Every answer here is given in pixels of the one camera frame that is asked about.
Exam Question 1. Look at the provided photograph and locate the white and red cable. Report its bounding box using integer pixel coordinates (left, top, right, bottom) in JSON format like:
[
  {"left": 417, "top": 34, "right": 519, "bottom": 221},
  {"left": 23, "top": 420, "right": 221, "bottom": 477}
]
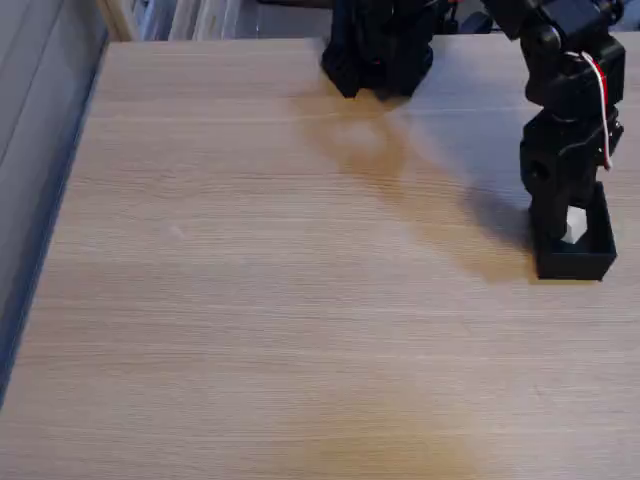
[{"left": 578, "top": 51, "right": 616, "bottom": 172}]

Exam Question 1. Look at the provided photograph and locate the black open box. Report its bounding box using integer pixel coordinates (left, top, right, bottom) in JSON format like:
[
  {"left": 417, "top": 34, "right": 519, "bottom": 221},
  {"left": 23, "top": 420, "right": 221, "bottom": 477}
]
[{"left": 528, "top": 181, "right": 619, "bottom": 282}]

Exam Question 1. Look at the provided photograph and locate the white curtain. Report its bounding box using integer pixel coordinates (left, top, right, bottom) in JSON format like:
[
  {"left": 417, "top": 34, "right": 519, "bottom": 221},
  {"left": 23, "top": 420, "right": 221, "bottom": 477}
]
[{"left": 142, "top": 0, "right": 261, "bottom": 42}]

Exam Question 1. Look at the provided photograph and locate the dark blue object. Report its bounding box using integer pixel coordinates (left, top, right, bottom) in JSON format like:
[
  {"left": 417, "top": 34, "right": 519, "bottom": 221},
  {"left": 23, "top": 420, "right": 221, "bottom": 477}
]
[{"left": 458, "top": 11, "right": 494, "bottom": 35}]

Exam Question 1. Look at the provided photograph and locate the white cube block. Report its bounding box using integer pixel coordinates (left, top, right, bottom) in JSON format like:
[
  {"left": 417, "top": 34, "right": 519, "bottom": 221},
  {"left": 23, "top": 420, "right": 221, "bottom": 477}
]
[{"left": 558, "top": 208, "right": 588, "bottom": 246}]

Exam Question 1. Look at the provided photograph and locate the blue fabric item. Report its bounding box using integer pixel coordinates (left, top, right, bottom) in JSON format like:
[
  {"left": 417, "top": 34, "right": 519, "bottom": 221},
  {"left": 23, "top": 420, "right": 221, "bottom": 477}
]
[{"left": 617, "top": 0, "right": 640, "bottom": 32}]

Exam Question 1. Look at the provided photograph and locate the light wooden frame post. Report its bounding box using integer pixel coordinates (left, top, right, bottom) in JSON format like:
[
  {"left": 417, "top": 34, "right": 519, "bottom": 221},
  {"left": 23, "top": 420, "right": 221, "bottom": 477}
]
[{"left": 97, "top": 0, "right": 134, "bottom": 43}]

